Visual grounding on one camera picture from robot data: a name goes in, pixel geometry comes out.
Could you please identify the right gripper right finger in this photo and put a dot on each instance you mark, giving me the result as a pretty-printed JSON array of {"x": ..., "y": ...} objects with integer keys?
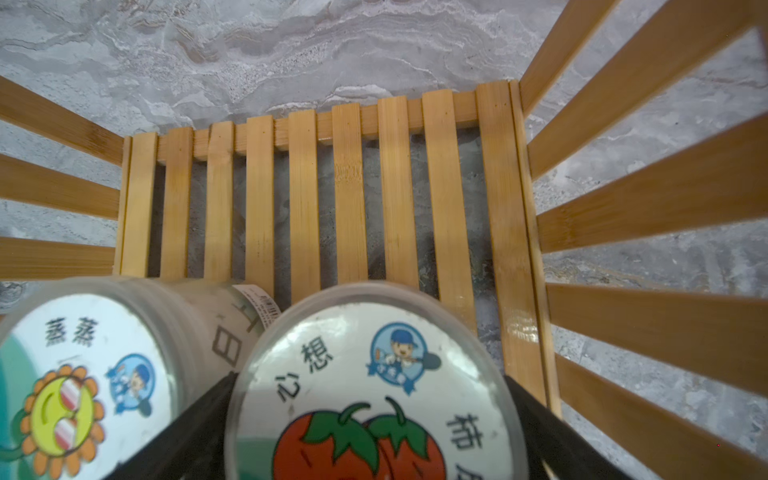
[{"x": 553, "y": 445}]

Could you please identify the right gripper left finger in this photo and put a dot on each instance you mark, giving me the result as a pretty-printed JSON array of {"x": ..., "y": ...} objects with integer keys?
[{"x": 192, "y": 447}]

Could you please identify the bamboo two-tier shelf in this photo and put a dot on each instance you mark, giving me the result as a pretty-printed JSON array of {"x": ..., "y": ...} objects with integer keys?
[{"x": 353, "y": 142}]

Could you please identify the sunflower lid seed jar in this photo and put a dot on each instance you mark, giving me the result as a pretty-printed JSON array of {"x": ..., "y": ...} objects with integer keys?
[{"x": 94, "y": 368}]

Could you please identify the tomato lid seed jar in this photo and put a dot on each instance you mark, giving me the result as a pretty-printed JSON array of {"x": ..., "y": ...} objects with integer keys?
[{"x": 372, "y": 380}]

